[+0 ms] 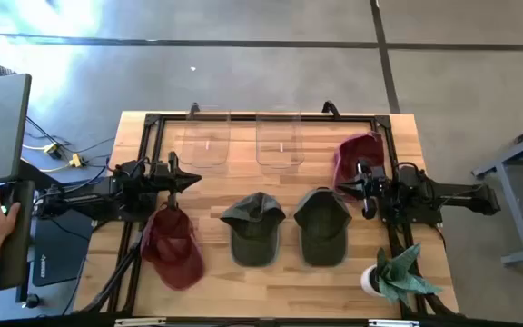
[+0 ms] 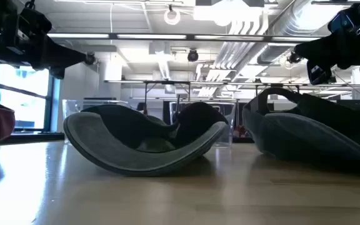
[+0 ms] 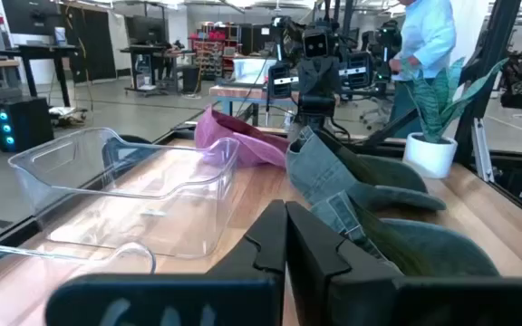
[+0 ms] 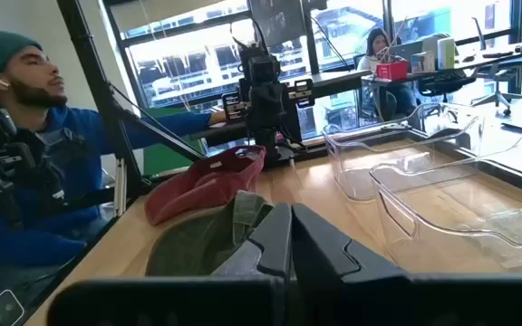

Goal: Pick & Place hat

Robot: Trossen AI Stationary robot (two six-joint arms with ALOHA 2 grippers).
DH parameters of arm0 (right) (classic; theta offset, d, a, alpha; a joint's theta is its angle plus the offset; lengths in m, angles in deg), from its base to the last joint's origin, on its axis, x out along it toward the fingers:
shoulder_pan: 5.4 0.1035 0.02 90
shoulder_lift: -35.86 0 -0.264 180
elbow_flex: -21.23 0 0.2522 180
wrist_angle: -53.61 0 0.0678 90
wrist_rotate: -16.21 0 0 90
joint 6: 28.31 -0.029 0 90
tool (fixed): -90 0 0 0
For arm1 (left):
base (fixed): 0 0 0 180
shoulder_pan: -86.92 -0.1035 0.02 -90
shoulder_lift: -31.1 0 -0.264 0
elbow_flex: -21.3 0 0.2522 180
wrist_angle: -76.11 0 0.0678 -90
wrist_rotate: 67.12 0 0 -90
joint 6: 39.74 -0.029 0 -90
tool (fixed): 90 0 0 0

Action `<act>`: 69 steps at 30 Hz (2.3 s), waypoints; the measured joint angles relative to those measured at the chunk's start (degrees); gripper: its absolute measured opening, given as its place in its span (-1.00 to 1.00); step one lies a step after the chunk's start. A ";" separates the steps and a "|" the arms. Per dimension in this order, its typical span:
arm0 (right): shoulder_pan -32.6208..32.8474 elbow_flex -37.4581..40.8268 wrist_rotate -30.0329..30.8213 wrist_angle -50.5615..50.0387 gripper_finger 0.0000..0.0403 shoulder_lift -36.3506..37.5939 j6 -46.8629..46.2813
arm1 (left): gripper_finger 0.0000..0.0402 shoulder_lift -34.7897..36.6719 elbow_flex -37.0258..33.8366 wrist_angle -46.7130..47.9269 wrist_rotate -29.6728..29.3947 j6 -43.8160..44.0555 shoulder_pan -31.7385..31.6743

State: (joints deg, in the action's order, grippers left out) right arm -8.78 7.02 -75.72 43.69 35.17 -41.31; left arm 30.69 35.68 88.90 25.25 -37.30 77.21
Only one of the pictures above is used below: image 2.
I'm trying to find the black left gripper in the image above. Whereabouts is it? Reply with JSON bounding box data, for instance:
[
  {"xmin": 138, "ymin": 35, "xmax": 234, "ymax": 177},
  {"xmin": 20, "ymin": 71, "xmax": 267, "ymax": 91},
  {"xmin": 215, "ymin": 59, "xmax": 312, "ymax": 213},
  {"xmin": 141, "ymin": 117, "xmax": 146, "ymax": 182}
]
[{"xmin": 0, "ymin": 0, "xmax": 89, "ymax": 81}]

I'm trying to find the black track spotlight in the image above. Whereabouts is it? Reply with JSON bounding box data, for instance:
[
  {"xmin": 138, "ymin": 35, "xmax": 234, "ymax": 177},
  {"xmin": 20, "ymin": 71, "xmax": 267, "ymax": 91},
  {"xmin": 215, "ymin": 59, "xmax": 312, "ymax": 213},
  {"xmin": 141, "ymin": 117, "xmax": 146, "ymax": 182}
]
[
  {"xmin": 84, "ymin": 52, "xmax": 97, "ymax": 66},
  {"xmin": 287, "ymin": 51, "xmax": 303, "ymax": 65},
  {"xmin": 187, "ymin": 49, "xmax": 199, "ymax": 63}
]

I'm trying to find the clear plastic bin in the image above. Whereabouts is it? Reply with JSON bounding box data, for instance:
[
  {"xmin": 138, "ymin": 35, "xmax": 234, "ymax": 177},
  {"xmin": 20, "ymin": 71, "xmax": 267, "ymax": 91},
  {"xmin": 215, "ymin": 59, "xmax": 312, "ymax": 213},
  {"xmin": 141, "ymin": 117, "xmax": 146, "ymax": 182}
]
[{"xmin": 61, "ymin": 98, "xmax": 236, "ymax": 148}]

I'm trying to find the dark monitor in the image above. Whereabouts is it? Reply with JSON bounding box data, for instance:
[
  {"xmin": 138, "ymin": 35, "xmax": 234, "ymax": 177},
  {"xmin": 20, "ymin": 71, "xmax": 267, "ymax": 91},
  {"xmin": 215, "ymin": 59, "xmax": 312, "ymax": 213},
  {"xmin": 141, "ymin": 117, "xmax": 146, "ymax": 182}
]
[{"xmin": 336, "ymin": 99, "xmax": 360, "ymax": 118}]

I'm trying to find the silver ventilation duct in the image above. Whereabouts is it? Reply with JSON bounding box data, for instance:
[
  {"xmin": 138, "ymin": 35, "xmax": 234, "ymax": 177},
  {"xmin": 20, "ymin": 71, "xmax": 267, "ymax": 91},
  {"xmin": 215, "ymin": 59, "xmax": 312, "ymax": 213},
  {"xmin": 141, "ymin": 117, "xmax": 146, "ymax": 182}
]
[{"xmin": 256, "ymin": 0, "xmax": 328, "ymax": 65}]

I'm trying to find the window with dark frame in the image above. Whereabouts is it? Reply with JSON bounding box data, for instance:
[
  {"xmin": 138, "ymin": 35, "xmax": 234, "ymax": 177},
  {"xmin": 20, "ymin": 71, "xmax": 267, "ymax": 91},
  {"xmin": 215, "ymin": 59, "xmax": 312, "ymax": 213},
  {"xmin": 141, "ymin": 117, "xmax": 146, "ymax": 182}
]
[{"xmin": 0, "ymin": 61, "xmax": 63, "ymax": 133}]

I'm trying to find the white coiled cable ring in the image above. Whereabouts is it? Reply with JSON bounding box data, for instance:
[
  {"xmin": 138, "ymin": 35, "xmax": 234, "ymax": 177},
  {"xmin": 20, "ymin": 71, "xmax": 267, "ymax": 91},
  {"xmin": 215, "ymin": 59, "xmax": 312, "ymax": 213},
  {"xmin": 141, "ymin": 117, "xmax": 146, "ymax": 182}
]
[{"xmin": 163, "ymin": 7, "xmax": 181, "ymax": 26}]

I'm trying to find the black overhead frame bar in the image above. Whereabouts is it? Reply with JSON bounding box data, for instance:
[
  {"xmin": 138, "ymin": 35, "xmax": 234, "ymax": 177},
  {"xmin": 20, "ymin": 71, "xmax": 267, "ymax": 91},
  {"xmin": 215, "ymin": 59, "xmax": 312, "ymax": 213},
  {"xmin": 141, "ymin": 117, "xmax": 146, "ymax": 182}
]
[{"xmin": 46, "ymin": 32, "xmax": 323, "ymax": 43}]

